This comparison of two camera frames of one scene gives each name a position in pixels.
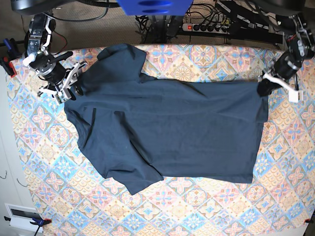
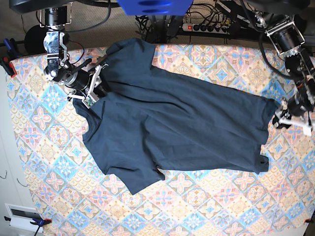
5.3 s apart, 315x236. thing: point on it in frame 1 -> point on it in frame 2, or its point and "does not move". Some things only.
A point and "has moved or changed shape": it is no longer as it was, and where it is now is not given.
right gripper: [285, 66] -> [296, 111]
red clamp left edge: [12, 54] does not move
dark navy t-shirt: [139, 131] has moved or changed shape
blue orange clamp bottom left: [39, 223] does not move
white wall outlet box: [20, 216] does not move
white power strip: [206, 28] does not move
